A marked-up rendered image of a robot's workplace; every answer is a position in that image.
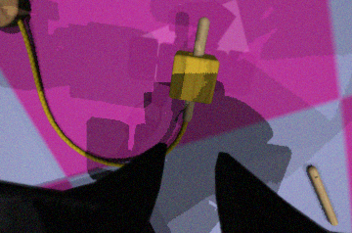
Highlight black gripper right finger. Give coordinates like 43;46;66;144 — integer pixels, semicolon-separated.
215;152;337;233

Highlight yellow wooden block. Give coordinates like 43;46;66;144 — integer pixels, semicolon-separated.
169;50;220;104

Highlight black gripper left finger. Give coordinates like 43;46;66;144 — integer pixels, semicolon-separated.
0;143;167;233

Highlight yellow string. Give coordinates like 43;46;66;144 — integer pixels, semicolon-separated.
18;18;210;167

